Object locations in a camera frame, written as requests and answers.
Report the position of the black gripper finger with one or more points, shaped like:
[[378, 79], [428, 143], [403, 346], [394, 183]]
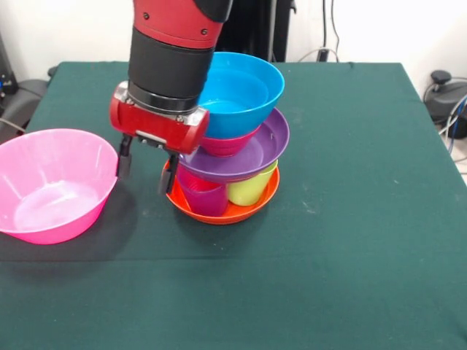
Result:
[[124, 160], [168, 178]]

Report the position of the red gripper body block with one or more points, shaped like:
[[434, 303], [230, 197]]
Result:
[[157, 131]]

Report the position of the purple cup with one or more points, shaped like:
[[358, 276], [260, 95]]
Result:
[[204, 200]]

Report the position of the small magenta bowl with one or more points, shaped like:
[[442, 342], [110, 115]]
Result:
[[226, 146]]

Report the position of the green cup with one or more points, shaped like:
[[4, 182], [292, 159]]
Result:
[[246, 193]]

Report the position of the orange bowl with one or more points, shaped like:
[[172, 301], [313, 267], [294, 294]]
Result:
[[241, 215]]

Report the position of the large pink bowl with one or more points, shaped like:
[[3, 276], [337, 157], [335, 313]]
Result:
[[54, 204]]

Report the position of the purple bowl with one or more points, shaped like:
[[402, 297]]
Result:
[[255, 156]]

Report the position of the small blue bowl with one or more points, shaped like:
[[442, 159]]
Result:
[[237, 91]]

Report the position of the large blue bowl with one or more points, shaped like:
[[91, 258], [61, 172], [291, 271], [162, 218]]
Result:
[[248, 120]]

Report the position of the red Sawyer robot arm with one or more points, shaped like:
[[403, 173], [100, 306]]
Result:
[[171, 54]]

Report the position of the dark green table cloth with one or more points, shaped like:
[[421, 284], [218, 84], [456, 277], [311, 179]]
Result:
[[255, 284]]

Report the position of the black stand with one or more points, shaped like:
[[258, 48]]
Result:
[[5, 73]]

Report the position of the black power plug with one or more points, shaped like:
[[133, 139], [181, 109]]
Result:
[[323, 54]]

